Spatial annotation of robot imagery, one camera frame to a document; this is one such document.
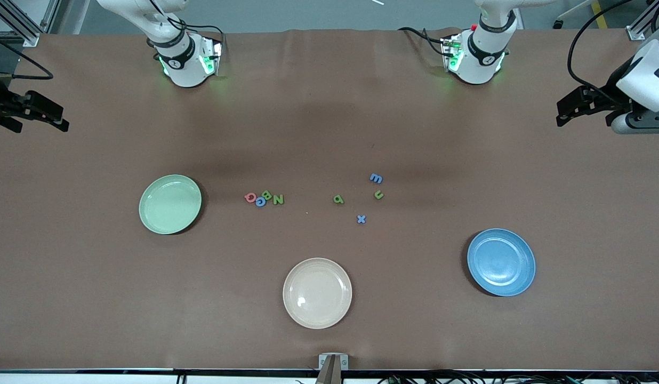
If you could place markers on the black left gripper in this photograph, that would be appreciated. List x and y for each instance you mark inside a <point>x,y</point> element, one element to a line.
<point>607,98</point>

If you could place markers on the red letter Q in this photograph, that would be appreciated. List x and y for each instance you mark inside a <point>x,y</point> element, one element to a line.
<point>247,198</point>

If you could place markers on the blue letter m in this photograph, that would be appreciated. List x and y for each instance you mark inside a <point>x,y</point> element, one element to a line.
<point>376,178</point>

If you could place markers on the blue letter G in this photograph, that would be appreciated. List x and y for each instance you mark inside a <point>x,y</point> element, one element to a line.
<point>257,202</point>

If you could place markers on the green letter u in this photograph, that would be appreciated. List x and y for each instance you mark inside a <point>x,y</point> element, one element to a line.
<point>379,197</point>

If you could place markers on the green letter N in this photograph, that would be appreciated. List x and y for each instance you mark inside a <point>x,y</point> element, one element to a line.
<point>278,199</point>

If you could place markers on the green letter a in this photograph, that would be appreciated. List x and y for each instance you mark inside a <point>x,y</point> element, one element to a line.
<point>338,200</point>

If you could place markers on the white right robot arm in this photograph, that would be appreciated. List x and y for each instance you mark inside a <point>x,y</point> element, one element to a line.
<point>183,69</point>

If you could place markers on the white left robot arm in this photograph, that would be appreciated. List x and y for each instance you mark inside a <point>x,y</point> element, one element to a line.
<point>481,66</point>

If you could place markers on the white chair leg with caster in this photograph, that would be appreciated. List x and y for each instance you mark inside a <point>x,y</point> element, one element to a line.
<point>559,24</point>

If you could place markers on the green plate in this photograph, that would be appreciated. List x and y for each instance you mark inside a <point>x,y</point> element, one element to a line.
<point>169,205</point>

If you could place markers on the blue plate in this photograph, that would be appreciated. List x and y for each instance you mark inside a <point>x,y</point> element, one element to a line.
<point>501,262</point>

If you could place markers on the brown table cover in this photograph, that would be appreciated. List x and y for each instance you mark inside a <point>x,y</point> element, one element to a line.
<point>329,106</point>

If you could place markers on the beige plate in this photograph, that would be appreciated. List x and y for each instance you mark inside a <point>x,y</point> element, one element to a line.
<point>317,293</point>

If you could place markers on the aluminium frame profile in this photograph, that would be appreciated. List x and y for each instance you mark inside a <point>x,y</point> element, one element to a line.
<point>31,38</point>
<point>636,33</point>

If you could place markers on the grey metal bracket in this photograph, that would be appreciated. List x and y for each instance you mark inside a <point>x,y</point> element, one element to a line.
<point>322,362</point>

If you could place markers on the beige camera mount pole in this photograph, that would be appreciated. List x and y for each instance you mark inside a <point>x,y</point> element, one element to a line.
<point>329,373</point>

